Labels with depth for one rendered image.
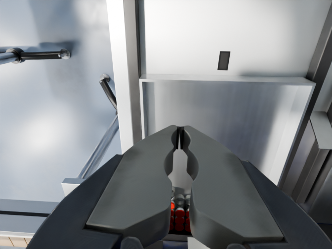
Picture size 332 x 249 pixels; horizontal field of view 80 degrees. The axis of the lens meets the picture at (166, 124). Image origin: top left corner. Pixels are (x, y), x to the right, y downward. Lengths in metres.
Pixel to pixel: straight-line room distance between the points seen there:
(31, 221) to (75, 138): 1.03
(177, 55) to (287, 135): 0.24
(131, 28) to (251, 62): 0.19
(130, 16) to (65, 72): 1.14
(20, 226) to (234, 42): 0.61
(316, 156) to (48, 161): 1.73
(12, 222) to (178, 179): 0.43
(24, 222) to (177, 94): 0.49
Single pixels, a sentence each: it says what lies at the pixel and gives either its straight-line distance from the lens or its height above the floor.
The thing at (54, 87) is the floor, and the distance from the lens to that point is 1.50.
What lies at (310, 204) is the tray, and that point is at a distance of 0.53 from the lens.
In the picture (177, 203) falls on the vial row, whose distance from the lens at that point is 0.46.
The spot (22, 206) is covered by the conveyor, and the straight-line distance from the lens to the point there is 0.69.
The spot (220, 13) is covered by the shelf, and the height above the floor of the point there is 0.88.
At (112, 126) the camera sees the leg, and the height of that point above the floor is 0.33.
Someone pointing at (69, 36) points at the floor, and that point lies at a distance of 1.36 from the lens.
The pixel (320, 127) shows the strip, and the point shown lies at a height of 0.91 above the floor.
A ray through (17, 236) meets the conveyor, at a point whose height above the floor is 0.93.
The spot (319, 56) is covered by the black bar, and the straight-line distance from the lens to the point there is 0.38.
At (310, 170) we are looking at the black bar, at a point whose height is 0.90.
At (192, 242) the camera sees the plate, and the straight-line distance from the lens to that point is 0.40.
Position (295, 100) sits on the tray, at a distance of 0.40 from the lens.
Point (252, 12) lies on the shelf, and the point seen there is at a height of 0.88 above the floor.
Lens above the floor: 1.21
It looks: 62 degrees down
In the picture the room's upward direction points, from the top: 173 degrees counter-clockwise
